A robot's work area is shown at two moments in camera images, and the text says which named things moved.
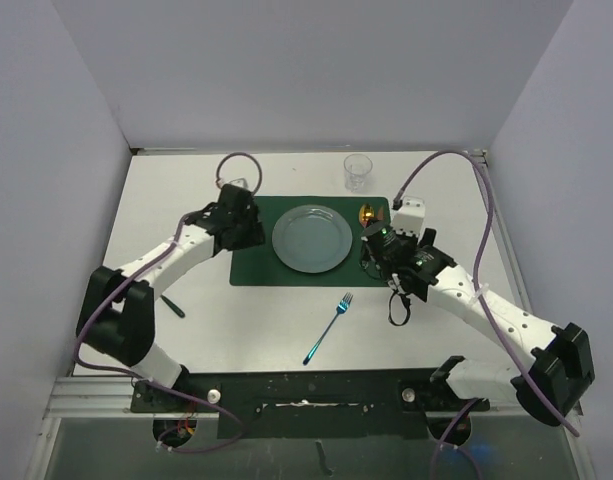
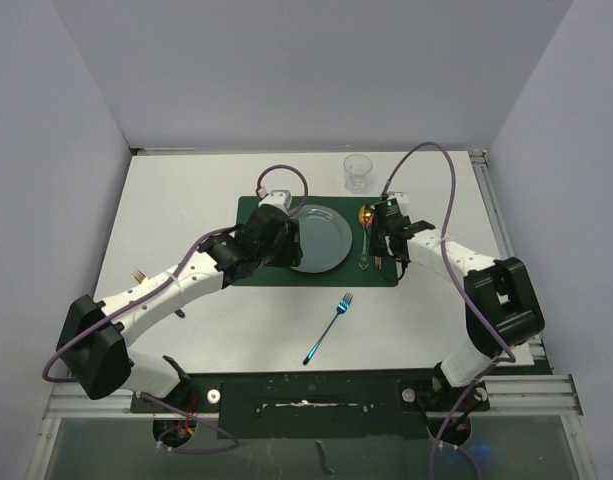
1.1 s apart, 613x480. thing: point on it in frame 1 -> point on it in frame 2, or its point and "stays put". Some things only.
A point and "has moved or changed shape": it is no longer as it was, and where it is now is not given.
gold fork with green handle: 177,311 has moved or changed shape
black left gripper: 254,238 -> 291,252
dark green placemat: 260,266 has moved or changed shape
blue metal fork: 344,306 stays put
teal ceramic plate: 312,238 stays put
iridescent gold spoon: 366,212 stays put
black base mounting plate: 304,404 stays put
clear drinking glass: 356,167 stays put
